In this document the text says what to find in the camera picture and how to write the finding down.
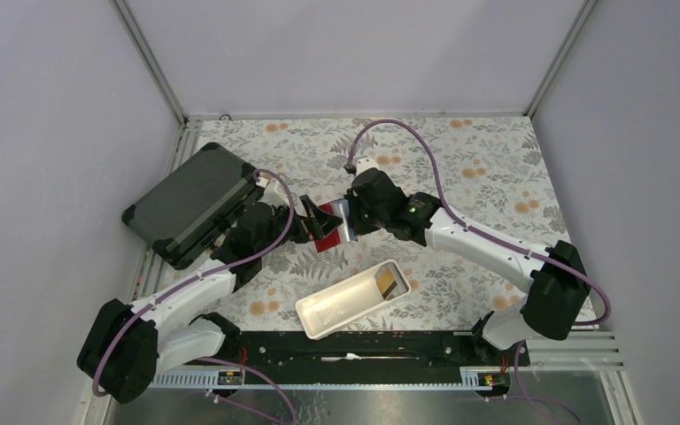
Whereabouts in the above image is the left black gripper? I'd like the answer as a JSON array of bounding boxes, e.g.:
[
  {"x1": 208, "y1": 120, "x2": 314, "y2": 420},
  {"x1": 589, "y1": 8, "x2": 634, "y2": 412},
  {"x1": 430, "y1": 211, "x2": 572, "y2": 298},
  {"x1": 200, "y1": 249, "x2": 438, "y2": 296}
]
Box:
[{"x1": 257, "y1": 195, "x2": 342, "y2": 257}]

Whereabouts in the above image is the red card holder wallet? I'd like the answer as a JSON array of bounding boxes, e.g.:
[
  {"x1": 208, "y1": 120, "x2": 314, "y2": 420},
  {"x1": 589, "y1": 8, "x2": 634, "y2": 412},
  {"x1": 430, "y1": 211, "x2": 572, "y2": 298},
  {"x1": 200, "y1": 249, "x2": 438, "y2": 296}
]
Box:
[{"x1": 314, "y1": 199, "x2": 358, "y2": 253}]

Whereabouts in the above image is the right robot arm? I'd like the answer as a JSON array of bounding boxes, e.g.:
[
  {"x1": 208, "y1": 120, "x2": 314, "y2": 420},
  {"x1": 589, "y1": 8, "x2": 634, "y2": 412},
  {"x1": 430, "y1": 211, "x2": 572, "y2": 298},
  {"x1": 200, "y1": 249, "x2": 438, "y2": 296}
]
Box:
[{"x1": 344, "y1": 168, "x2": 591, "y2": 365}]

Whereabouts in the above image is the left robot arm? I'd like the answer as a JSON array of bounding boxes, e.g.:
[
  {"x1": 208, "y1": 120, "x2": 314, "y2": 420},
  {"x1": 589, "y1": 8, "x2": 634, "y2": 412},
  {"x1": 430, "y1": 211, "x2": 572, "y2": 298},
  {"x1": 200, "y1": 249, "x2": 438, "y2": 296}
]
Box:
[{"x1": 77, "y1": 196, "x2": 350, "y2": 404}]

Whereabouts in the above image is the gold credit card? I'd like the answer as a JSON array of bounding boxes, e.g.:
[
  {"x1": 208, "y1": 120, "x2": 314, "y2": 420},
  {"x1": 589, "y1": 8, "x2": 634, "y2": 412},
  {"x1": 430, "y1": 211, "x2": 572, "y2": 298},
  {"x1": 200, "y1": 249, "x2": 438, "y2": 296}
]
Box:
[{"x1": 375, "y1": 268, "x2": 407, "y2": 300}]

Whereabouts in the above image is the white plastic tray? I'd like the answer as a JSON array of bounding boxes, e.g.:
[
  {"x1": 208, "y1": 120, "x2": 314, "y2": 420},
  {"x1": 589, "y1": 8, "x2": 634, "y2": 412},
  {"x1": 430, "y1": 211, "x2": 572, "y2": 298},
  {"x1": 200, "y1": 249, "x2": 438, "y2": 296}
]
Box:
[{"x1": 295, "y1": 259, "x2": 413, "y2": 340}]

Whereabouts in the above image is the floral table mat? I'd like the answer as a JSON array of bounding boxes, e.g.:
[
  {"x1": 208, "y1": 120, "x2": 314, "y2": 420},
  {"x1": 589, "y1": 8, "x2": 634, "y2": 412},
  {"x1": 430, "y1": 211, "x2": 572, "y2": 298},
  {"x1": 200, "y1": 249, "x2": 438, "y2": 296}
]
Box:
[{"x1": 195, "y1": 117, "x2": 568, "y2": 330}]

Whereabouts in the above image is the black hard case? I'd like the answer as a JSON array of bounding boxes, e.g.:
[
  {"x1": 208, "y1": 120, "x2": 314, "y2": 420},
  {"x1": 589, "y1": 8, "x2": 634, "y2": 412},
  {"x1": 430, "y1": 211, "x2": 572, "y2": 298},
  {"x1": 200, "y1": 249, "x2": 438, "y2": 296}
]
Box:
[{"x1": 121, "y1": 143, "x2": 263, "y2": 270}]

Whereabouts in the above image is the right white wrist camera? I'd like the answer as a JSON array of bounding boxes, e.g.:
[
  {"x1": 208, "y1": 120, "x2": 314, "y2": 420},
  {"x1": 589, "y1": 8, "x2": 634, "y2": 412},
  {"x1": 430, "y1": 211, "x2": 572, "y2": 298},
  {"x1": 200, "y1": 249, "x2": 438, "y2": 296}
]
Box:
[{"x1": 344, "y1": 157, "x2": 379, "y2": 176}]

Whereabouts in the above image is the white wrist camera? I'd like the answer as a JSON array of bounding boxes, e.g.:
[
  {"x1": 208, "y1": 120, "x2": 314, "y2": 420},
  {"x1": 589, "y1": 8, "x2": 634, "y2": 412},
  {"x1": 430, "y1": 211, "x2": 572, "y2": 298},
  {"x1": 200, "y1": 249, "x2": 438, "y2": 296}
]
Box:
[
  {"x1": 257, "y1": 175, "x2": 290, "y2": 207},
  {"x1": 344, "y1": 157, "x2": 379, "y2": 176}
]

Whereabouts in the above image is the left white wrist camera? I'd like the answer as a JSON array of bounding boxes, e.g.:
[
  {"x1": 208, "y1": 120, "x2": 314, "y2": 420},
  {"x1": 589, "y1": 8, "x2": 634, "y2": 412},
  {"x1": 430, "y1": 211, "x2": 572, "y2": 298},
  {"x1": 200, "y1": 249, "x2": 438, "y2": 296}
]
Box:
[{"x1": 257, "y1": 175, "x2": 290, "y2": 207}]

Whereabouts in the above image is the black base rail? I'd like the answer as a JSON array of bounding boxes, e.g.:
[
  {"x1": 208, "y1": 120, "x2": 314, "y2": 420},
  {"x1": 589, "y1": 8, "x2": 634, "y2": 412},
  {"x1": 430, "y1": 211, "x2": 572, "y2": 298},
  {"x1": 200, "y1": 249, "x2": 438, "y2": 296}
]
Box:
[{"x1": 151, "y1": 329, "x2": 617, "y2": 393}]

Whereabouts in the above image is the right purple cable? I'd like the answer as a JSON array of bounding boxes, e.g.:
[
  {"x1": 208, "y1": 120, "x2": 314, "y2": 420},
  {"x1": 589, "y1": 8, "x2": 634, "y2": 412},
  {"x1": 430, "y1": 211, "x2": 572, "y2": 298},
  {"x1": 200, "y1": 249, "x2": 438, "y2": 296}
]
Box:
[{"x1": 346, "y1": 119, "x2": 612, "y2": 425}]

